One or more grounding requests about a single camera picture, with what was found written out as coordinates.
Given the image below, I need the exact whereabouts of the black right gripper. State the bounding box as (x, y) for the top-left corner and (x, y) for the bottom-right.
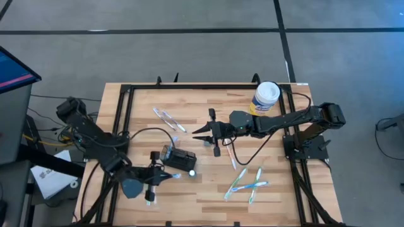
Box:
(192, 108), (234, 158)

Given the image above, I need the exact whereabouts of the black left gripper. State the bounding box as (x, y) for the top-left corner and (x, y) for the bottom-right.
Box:
(138, 150), (175, 203)

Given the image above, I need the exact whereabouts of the black wire caddy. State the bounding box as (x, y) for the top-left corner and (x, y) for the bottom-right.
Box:
(159, 144), (198, 173)

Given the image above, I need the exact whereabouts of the purple toothbrush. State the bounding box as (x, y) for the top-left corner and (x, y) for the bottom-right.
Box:
(153, 107), (177, 131)
(162, 110), (187, 133)

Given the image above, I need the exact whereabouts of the orange toothbrush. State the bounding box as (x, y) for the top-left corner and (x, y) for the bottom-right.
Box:
(226, 145), (237, 170)

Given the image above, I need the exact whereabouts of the Lysol wipes canister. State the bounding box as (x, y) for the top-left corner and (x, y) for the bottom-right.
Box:
(249, 81), (281, 117)

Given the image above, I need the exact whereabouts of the black stand beam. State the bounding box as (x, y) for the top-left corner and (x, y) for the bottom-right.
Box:
(17, 143), (86, 178)

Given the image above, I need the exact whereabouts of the white paper booklet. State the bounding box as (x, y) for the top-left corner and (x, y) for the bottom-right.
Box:
(30, 149), (79, 200)

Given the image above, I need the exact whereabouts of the grey cabinet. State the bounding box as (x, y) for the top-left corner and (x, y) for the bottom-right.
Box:
(0, 84), (33, 165)

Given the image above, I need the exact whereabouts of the monitor with blue screen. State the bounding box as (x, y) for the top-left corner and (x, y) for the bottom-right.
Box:
(0, 46), (42, 95)

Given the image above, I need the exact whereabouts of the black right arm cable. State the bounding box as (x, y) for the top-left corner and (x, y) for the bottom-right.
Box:
(220, 131), (277, 166)

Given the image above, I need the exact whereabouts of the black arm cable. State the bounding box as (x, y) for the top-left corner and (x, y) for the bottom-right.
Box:
(220, 131), (277, 166)
(128, 127), (176, 148)

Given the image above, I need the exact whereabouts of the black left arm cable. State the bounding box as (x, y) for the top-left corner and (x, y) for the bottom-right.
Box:
(128, 127), (176, 148)

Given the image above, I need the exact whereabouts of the thin black floor cable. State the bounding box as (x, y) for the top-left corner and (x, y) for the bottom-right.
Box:
(30, 93), (102, 102)

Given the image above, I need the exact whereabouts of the yellow cable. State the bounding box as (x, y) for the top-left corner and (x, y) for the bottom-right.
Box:
(21, 134), (75, 148)

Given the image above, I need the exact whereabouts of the looped black floor cable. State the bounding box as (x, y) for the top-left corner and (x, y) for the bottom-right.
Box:
(374, 118), (404, 161)

